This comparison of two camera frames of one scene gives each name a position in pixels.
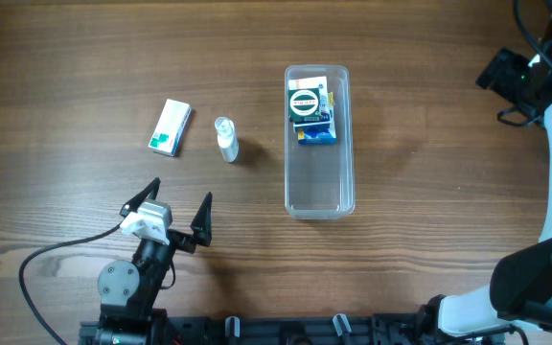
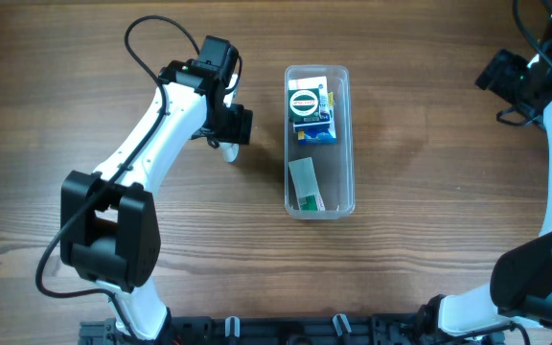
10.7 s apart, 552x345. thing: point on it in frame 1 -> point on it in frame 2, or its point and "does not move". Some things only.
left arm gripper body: x=175 y=236 -> x=237 y=125
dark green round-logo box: x=303 y=104 does not move
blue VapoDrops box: x=319 y=131 does not move
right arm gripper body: x=512 y=80 does not move
